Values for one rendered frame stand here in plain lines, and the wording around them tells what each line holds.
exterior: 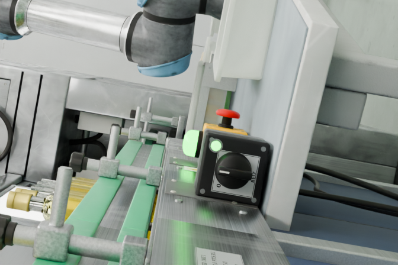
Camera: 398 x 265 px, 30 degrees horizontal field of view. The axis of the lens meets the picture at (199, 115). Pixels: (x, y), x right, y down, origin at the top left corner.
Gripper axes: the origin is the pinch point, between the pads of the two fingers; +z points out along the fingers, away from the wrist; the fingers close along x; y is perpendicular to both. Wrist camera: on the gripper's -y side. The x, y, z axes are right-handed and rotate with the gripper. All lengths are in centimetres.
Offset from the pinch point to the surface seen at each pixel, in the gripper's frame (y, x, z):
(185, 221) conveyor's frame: -153, -1, 26
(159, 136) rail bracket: -67, 23, 20
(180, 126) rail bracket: -5.9, 41.4, 25.1
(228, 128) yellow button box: -107, 5, 32
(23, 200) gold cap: -93, 31, -3
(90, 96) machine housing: 16.0, 44.5, -6.2
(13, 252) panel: -85, 47, -5
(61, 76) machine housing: 17.2, 39.8, -16.8
